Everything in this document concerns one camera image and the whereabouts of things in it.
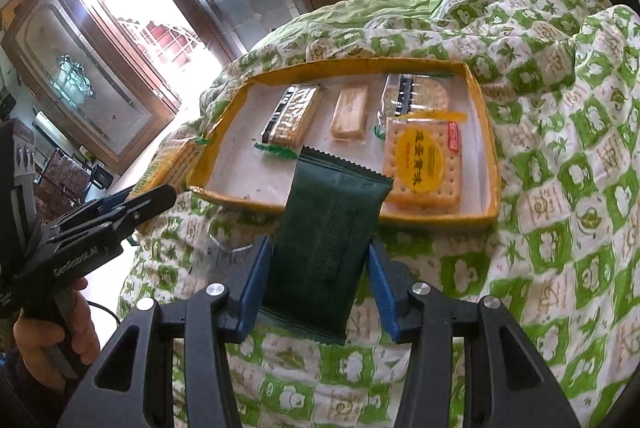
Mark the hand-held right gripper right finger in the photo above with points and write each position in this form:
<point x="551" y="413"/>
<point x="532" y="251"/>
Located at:
<point x="382" y="295"/>

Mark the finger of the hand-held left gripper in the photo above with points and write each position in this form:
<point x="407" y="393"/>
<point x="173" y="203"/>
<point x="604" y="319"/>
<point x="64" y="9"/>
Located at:
<point x="115" y="204"/>
<point x="150" y="205"/>

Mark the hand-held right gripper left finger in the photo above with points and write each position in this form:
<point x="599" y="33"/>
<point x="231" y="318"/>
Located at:
<point x="252" y="288"/>

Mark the clear plastic bag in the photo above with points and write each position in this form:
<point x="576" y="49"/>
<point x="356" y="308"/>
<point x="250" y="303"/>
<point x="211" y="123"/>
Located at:
<point x="225" y="253"/>

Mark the cracker packet outside tray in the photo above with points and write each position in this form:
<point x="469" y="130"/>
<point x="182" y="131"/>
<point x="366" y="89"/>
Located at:
<point x="170" y="163"/>

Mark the dark green snack packet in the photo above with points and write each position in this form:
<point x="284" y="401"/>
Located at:
<point x="325" y="228"/>

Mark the yellow-rimmed white tray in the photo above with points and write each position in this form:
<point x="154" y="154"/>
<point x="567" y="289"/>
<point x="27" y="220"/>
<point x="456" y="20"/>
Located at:
<point x="240" y="168"/>

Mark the square cracker packet yellow label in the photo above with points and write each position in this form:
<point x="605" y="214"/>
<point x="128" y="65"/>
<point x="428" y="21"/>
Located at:
<point x="420" y="163"/>

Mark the small beige cracker packet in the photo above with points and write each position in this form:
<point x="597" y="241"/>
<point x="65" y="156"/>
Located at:
<point x="350" y="111"/>

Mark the person's left forearm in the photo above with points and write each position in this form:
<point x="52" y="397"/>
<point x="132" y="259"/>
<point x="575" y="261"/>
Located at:
<point x="20" y="395"/>

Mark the person's left hand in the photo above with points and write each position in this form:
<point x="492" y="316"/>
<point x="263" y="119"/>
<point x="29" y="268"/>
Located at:
<point x="35" y="348"/>

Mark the patterned brown chair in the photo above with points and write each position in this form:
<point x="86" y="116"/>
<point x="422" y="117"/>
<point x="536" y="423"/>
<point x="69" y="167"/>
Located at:
<point x="62" y="178"/>

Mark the open wooden glass door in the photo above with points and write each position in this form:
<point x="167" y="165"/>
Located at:
<point x="100" y="108"/>

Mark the rectangular cracker packet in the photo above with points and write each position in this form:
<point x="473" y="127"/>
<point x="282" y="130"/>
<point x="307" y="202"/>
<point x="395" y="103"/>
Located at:
<point x="295" y="113"/>

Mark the red outdoor staircase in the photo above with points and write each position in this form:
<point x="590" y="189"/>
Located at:
<point x="160" y="33"/>

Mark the round cracker packet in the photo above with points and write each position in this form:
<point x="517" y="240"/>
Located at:
<point x="425" y="93"/>

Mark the green white printed blanket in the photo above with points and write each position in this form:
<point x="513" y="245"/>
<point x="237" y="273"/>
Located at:
<point x="550" y="158"/>

